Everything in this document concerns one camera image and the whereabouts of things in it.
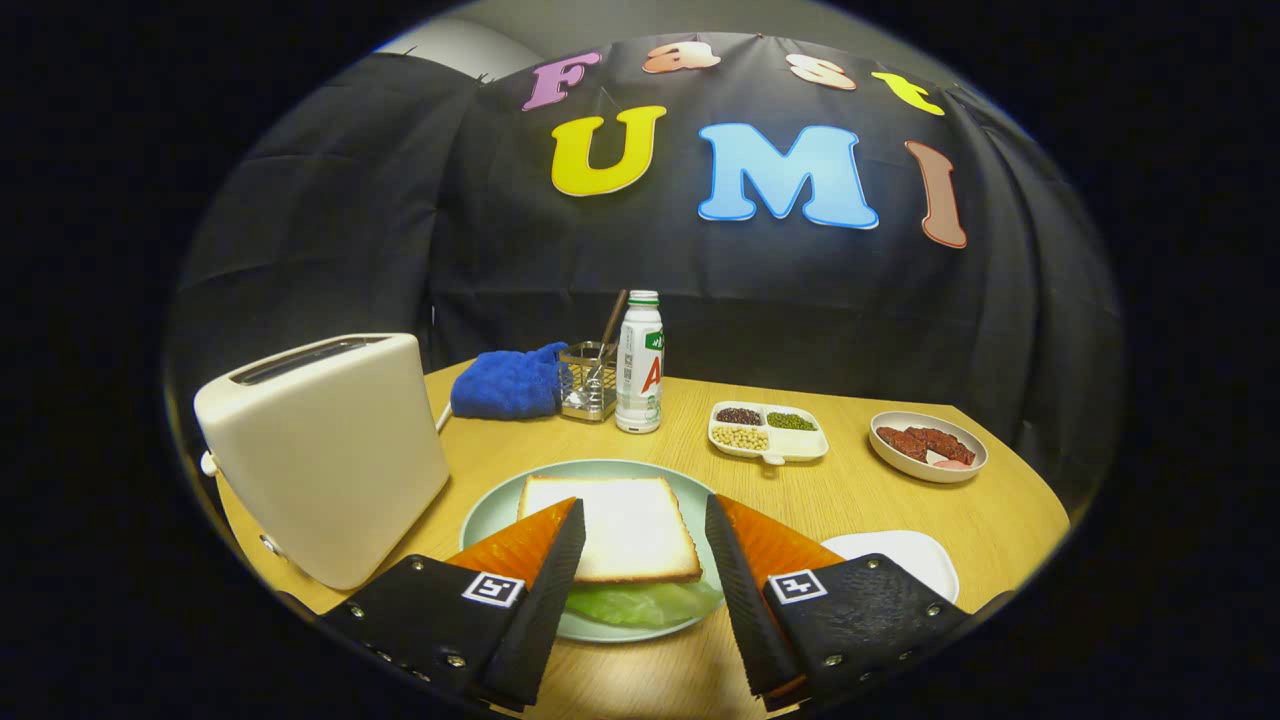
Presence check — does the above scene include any white round meat plate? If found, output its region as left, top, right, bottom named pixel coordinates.
left=869, top=411, right=989, bottom=485

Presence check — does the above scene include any small white plate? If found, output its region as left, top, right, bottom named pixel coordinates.
left=820, top=530, right=959, bottom=603

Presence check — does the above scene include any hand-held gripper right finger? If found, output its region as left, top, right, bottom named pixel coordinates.
left=704, top=493, right=971, bottom=713

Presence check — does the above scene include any toasted bread slice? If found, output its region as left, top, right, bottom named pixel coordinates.
left=517, top=475, right=703, bottom=585

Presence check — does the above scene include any white toaster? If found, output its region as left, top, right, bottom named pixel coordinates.
left=193, top=333, right=451, bottom=591

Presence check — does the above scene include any black backdrop cloth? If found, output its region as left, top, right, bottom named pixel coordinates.
left=165, top=33, right=1126, bottom=521

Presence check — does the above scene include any brown wooden chopstick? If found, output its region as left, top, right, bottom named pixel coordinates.
left=598, top=290, right=629, bottom=351

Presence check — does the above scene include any metal wire utensil holder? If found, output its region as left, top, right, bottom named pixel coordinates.
left=558, top=341, right=619, bottom=422

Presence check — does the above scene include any green lettuce leaf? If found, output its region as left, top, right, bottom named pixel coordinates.
left=565, top=578, right=723, bottom=629

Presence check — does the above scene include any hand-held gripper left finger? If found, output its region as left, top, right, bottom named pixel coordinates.
left=318, top=497, right=587, bottom=713

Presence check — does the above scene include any white divided dish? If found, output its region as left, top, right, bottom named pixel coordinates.
left=707, top=401, right=830, bottom=466

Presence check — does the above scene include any light green plate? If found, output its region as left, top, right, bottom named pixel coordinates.
left=460, top=459, right=726, bottom=644

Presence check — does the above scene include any white bottle with green cap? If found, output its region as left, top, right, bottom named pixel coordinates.
left=615, top=290, right=665, bottom=435

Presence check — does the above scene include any blue oven mitt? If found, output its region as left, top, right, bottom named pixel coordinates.
left=450, top=342, right=569, bottom=420

